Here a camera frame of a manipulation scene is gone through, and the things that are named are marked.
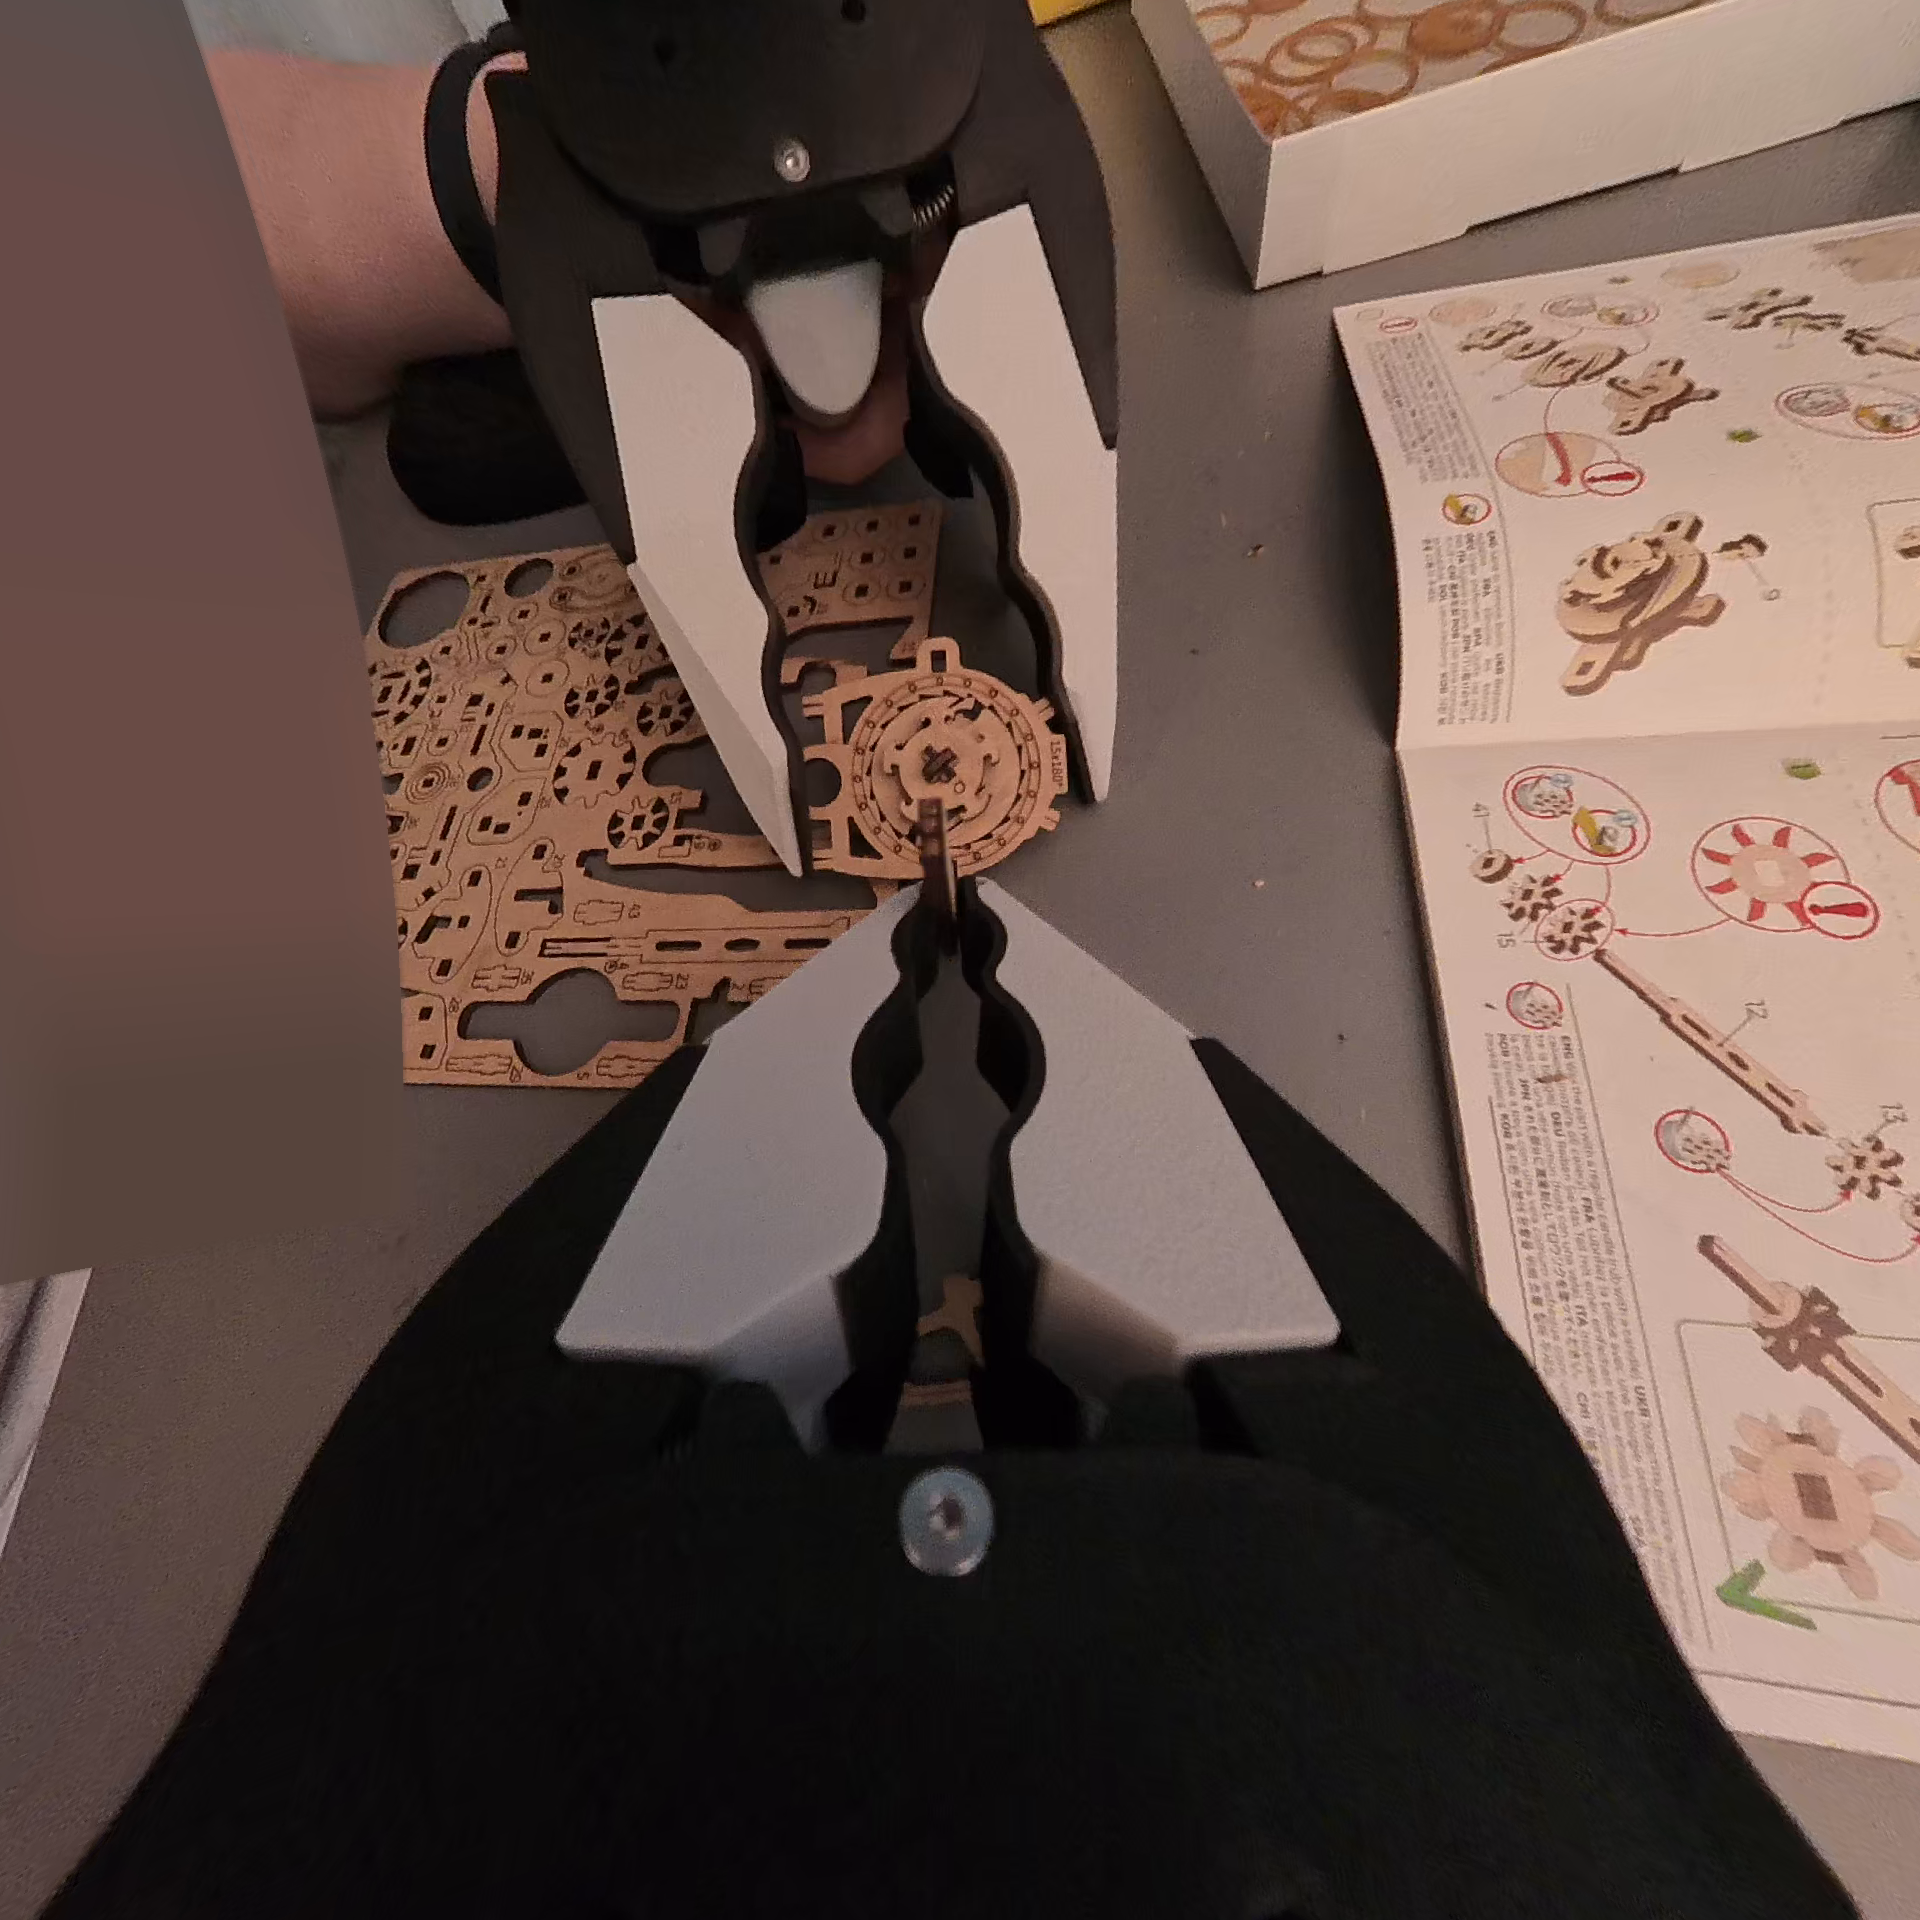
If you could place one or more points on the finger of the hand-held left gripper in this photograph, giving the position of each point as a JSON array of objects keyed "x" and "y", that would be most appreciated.
[
  {"x": 1049, "y": 452},
  {"x": 675, "y": 452}
]

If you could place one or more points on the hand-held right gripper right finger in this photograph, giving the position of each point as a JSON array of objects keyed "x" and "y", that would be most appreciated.
[{"x": 1171, "y": 1201}]

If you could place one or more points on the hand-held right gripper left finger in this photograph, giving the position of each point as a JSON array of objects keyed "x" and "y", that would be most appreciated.
[{"x": 721, "y": 1201}]

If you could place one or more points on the round wooden gear disc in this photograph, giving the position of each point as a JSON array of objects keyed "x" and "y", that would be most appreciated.
[{"x": 902, "y": 734}]

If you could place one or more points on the laser-cut wooden parts sheet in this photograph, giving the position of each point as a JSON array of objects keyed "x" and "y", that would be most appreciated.
[{"x": 494, "y": 901}]

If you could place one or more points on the small wooden axle stick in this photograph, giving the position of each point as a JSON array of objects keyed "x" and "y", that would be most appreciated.
[{"x": 939, "y": 885}]

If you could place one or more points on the person's left forearm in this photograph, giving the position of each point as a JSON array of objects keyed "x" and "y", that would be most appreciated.
[{"x": 345, "y": 196}]

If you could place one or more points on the person's left hand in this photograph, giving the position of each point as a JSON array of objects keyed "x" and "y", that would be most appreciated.
[{"x": 849, "y": 452}]

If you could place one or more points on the black oval cushion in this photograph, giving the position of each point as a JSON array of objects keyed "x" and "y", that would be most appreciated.
[{"x": 464, "y": 452}]

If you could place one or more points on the pile of tan rings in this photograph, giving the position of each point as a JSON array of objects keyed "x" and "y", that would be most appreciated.
[{"x": 1350, "y": 60}]

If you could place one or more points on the white cardboard tray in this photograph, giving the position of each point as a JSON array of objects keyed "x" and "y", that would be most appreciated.
[{"x": 1501, "y": 196}]

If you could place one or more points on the illustrated instruction booklet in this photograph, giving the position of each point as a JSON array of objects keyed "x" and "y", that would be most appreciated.
[{"x": 1651, "y": 674}]

